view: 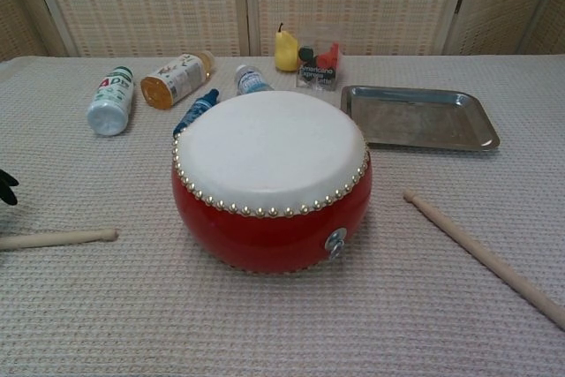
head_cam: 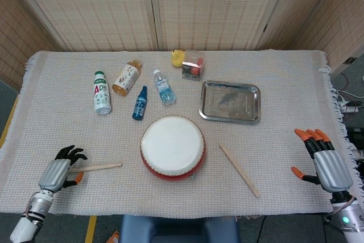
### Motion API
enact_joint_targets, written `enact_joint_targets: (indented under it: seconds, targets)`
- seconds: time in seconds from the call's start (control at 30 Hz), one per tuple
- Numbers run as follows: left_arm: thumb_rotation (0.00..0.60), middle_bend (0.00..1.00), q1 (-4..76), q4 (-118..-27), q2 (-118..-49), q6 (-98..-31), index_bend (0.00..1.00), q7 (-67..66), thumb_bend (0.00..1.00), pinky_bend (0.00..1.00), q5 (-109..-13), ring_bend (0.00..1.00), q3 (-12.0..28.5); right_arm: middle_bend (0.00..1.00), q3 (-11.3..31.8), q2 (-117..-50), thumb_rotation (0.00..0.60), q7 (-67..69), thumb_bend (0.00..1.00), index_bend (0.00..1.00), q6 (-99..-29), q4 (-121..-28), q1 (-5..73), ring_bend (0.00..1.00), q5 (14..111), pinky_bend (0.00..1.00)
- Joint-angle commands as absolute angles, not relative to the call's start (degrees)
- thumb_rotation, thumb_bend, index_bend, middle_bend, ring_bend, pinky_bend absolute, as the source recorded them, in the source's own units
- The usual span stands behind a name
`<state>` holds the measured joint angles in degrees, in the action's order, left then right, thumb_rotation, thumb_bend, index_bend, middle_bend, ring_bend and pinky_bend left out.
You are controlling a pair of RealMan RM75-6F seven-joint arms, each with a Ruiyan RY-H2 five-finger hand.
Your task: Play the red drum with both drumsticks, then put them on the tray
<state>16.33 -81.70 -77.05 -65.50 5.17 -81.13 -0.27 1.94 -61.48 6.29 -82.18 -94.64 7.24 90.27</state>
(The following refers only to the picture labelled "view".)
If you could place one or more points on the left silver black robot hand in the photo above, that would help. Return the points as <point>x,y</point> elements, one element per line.
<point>5,185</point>

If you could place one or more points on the wooden drumstick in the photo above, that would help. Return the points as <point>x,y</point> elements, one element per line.
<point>476,249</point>
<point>57,239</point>

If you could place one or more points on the red drum with white skin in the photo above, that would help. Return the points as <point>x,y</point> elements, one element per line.
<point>269,152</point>

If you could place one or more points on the rectangular stainless steel tray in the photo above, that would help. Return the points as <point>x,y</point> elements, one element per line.
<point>419,118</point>

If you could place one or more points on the white green-capped drink bottle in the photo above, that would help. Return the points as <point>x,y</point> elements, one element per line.
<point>110,103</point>

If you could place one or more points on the beige woven tablecloth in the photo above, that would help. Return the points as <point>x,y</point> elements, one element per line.
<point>88,306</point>

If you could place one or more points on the amber tea bottle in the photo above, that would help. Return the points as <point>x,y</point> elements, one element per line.
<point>176,77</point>

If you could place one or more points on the small blue spray bottle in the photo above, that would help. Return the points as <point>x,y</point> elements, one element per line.
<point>196,110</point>

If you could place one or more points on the woven bamboo folding screen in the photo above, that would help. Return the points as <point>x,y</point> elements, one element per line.
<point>154,6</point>

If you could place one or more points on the clear water bottle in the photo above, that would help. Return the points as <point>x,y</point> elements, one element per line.
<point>251,81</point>

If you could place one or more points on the yellow toy pear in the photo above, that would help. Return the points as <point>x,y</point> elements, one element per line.
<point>286,52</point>

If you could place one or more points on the clear box of coffee capsules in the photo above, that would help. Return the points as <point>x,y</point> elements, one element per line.
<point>318,70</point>

